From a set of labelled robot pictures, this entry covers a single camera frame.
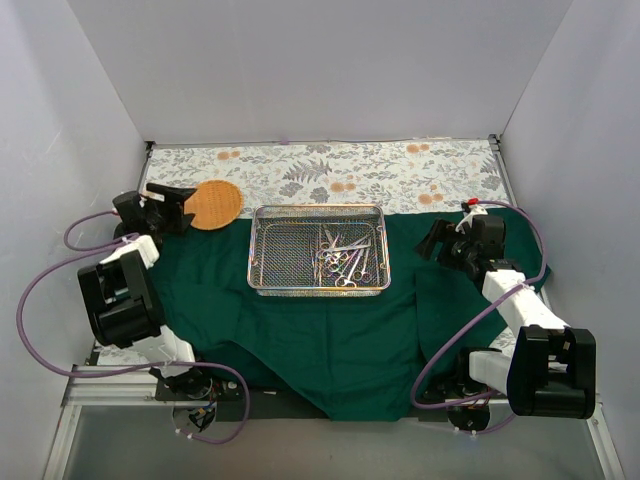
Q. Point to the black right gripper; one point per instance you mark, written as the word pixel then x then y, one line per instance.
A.
pixel 445 248

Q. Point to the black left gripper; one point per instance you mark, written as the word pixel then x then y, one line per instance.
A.
pixel 167 211

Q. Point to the round woven bamboo tray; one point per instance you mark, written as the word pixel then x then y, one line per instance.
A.
pixel 215 204

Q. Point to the green surgical cloth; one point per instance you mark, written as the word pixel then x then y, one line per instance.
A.
pixel 340 354

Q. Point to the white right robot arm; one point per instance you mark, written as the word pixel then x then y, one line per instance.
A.
pixel 552 369

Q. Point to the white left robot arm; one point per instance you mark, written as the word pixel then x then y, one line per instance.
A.
pixel 123 307

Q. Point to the steel surgical forceps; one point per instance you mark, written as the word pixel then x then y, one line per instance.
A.
pixel 350 273

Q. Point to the steel surgical scissors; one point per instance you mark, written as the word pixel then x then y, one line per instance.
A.
pixel 329 251

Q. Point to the floral patterned table mat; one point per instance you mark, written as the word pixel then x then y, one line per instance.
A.
pixel 406 179

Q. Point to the metal mesh instrument tray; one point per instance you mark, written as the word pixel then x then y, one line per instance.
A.
pixel 279 261

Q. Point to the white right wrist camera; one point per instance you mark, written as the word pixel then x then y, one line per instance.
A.
pixel 472 209

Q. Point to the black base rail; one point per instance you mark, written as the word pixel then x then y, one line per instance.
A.
pixel 202 401

